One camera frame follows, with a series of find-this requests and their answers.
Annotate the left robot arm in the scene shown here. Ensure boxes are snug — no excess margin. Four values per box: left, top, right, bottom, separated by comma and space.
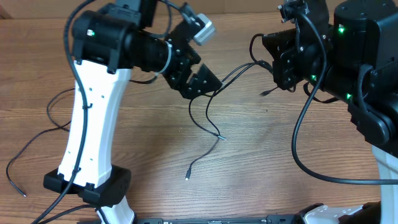
44, 1, 222, 223

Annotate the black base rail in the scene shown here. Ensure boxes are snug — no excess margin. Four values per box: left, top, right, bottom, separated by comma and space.
77, 213, 302, 224

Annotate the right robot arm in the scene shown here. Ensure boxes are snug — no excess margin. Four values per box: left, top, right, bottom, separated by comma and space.
262, 1, 397, 223

